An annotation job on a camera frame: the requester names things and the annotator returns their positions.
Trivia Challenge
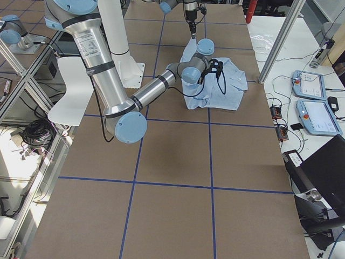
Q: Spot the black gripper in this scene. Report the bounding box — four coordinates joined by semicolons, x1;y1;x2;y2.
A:
209;58;223;73
188;21;196;39

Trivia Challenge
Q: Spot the light blue striped button shirt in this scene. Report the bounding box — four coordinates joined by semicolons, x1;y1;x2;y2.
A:
180;37;249;111

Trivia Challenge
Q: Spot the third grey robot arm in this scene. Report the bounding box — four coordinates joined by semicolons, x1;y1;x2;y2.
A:
1;15;40;54

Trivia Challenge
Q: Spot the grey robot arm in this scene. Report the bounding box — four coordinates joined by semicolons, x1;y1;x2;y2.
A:
156;0;199;39
45;1;215;144

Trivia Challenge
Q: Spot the clear plastic bag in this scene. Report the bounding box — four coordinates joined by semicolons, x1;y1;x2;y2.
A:
250;33;274;54

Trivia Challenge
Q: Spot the red fire extinguisher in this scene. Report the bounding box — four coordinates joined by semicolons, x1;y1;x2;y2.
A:
245;0;258;24

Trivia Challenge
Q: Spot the upper orange black adapter box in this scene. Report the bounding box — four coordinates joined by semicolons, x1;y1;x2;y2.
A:
270;106;282;119

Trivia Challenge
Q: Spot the orange black adapter box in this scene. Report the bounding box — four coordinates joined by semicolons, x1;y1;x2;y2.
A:
275;126;289;142
270;106;282;119

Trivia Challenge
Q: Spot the upper blue teach pendant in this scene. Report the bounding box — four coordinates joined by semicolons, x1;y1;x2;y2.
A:
292;70;327;100

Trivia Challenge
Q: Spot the blue teach pendant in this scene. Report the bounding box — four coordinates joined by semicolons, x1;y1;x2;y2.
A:
292;70;327;100
296;99;343;137

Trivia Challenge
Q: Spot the lower orange black adapter box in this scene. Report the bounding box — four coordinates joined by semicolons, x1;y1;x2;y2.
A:
275;126;289;142

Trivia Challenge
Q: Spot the lower blue teach pendant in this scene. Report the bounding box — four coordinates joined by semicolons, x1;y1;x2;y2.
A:
296;99;343;137

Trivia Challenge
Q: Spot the black power adapter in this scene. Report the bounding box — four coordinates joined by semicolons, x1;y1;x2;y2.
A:
327;97;339;112

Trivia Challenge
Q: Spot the white plastic chair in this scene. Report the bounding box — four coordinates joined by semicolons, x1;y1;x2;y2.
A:
48;57;93;126

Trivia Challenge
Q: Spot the black laptop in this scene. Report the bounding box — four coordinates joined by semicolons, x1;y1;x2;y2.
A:
282;133;345;210

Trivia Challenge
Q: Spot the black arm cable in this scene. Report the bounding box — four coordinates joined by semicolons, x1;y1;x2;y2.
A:
90;58;227;143

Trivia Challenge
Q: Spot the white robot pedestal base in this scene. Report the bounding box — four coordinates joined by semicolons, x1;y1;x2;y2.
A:
98;0;145;88

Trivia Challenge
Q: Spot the aluminium frame post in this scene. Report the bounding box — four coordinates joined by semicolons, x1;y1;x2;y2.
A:
258;0;306;84

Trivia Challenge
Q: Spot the coiled black cable bundle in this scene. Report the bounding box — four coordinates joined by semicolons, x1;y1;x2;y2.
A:
22;119;56;144

